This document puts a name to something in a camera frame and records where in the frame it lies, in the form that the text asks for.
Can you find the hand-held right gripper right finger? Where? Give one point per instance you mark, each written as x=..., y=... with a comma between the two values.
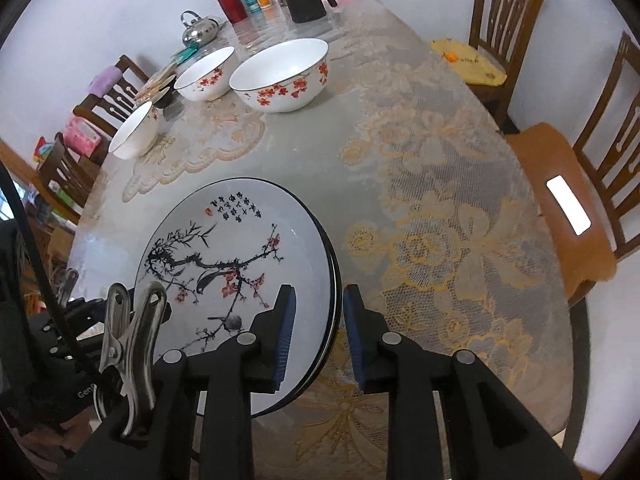
x=355, y=340

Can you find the peach lace table runner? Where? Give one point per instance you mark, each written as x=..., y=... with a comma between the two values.
x=200, y=135

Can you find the black pitcher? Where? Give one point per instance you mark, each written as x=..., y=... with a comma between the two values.
x=305, y=5

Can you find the plum branch painted plate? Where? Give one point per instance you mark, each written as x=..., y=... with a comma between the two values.
x=225, y=270

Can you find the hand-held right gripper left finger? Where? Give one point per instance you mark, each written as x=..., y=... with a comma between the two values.
x=285, y=340

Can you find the dark tea cup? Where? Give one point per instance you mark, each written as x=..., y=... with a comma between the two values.
x=164, y=98

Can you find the green packet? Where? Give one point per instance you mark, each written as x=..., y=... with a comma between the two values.
x=184, y=55

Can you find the red snack bag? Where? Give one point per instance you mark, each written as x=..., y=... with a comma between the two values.
x=44, y=152

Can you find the pink package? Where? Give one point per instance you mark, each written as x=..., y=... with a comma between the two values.
x=82, y=136

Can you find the large metal spring clip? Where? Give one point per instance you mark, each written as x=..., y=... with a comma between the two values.
x=132, y=350

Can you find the white bowl red blossoms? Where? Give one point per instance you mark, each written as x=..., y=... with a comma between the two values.
x=205, y=72
x=134, y=130
x=280, y=75

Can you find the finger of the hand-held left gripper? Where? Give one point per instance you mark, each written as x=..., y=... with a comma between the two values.
x=60, y=332

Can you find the yellow bag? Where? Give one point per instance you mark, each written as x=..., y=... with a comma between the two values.
x=472, y=65

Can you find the stainless steel kettle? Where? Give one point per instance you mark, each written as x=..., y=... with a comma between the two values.
x=200, y=32

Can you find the small orange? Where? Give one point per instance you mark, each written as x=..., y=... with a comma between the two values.
x=452, y=56

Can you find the wooden chair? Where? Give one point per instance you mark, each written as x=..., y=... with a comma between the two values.
x=560, y=200
x=110, y=110
x=505, y=20
x=65, y=180

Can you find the small metal spring clip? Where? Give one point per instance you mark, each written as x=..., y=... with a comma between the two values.
x=68, y=285

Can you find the purple towel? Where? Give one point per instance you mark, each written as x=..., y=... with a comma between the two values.
x=104, y=81

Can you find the chopsticks pack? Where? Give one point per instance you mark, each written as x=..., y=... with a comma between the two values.
x=152, y=82

